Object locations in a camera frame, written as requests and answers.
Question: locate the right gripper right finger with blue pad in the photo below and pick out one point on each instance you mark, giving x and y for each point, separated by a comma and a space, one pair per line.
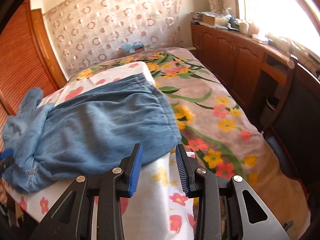
186, 169

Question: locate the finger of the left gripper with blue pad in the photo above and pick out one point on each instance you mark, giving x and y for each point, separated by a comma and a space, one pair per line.
6, 153

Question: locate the wooden chair frame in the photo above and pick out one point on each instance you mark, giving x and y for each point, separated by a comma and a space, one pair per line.
286, 88

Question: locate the cardboard box with blue items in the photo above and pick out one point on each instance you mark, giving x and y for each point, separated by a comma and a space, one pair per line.
130, 49

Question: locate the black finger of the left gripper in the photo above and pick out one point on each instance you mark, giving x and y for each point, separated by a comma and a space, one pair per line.
6, 163

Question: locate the blue denim jeans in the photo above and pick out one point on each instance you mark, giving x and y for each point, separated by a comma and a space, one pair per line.
87, 135

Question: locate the white floral folded quilt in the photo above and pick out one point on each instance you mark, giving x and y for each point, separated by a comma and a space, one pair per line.
158, 209

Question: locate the long wooden sideboard cabinet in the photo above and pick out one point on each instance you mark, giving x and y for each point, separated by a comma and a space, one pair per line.
238, 62

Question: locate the floral plush bed blanket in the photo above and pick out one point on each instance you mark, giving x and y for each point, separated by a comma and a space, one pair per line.
216, 129

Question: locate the window with wooden frame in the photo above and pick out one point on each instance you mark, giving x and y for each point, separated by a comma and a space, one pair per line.
281, 18

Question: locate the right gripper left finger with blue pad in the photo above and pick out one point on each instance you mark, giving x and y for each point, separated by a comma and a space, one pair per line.
131, 166

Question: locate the pink bottle on sideboard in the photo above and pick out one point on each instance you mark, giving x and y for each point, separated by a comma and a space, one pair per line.
253, 29

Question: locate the wooden wardrobe sliding doors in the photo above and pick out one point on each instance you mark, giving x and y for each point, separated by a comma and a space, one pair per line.
27, 59

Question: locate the cardboard box on sideboard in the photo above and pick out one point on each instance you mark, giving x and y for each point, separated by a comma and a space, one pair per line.
215, 20

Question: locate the white jar on sideboard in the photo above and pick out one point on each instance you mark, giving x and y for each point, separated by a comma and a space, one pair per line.
243, 27

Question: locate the circle pattern sheer curtain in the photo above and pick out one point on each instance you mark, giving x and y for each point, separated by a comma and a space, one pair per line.
87, 32

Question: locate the dark waste bin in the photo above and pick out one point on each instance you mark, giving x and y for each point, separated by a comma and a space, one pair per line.
268, 110

